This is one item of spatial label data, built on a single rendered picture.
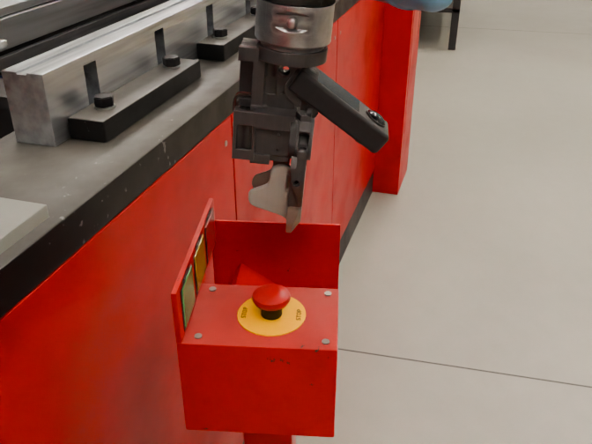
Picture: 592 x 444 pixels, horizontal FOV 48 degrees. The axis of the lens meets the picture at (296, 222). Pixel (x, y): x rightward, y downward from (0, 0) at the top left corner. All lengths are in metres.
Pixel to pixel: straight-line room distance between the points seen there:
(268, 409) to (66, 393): 0.23
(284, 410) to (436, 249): 1.68
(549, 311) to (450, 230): 0.52
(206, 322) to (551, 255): 1.85
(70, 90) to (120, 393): 0.40
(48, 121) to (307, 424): 0.49
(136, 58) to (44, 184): 0.33
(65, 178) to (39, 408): 0.26
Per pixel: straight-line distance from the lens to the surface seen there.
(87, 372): 0.82
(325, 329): 0.68
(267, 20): 0.64
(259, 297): 0.68
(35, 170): 0.84
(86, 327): 0.80
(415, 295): 2.10
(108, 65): 0.99
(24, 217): 0.46
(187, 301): 0.68
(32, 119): 0.91
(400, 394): 1.76
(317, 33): 0.64
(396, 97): 2.54
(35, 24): 1.28
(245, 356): 0.67
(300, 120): 0.67
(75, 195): 0.77
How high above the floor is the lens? 1.20
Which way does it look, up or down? 29 degrees down
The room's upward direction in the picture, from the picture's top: straight up
